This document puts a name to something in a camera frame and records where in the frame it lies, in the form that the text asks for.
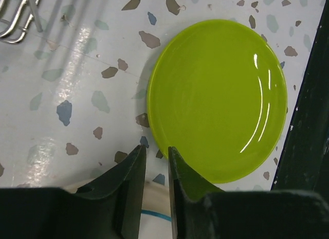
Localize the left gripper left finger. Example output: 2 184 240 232
1 145 147 238

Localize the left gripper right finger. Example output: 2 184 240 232
168 147 328 238

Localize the beige plate underneath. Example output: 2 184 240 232
62 172 172 223

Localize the lime green plate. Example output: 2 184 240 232
147 20 287 183

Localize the wire dish rack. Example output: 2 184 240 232
1 0 44 45

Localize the watermelon pattern white plate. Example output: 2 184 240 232
138 210 173 239

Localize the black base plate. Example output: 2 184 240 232
272 5 328 197

